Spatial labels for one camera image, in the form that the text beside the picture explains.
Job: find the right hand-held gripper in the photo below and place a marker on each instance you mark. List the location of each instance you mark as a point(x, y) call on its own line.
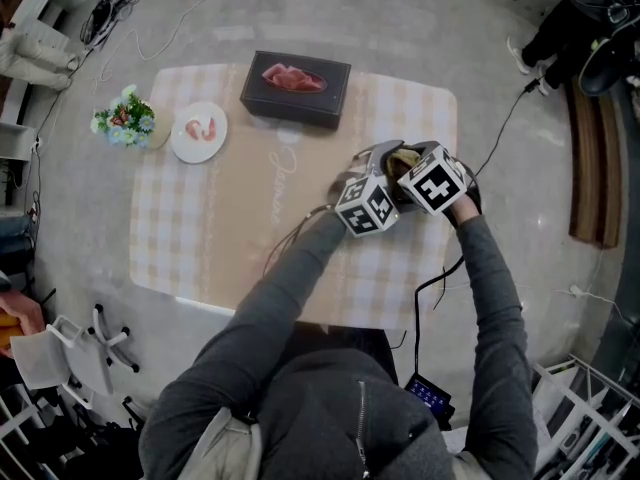
point(437, 188)

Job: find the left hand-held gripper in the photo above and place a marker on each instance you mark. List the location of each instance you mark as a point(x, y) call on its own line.
point(362, 203)

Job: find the tan fibrous loofah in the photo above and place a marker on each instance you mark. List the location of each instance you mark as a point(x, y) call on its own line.
point(407, 160)

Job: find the person's left forearm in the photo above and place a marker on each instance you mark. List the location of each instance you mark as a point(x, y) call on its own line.
point(295, 273)

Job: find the person's right forearm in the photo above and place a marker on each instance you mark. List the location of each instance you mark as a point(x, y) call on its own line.
point(485, 288)

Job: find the black tissue box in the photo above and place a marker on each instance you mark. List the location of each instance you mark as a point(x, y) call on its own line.
point(295, 105)

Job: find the pink tissue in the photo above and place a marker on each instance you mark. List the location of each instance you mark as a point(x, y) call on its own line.
point(292, 78)

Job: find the table with checked tablecloth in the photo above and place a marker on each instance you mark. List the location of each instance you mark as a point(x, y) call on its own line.
point(225, 218)

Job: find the wooden step platform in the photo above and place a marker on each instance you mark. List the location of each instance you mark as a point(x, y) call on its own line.
point(595, 168)

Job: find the pink shrimp pieces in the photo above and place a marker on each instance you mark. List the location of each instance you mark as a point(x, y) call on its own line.
point(200, 129)

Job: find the white round plate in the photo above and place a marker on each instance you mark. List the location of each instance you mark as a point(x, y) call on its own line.
point(197, 150)

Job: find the person's black trousers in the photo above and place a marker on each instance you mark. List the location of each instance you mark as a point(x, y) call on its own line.
point(350, 343)

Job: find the black screen controller box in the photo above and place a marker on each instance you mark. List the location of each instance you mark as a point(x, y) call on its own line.
point(427, 395)

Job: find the potted blue white flowers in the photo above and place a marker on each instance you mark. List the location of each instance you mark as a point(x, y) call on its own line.
point(127, 118)

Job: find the white metal rack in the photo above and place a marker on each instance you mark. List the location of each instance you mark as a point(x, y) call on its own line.
point(565, 380)

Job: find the person's dark gray jacket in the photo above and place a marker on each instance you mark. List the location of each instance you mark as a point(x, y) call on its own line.
point(325, 418)

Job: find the black bag with white print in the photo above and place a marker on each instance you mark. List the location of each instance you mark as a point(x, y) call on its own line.
point(107, 10)

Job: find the white swivel chair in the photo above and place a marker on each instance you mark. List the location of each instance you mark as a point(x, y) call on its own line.
point(37, 358)

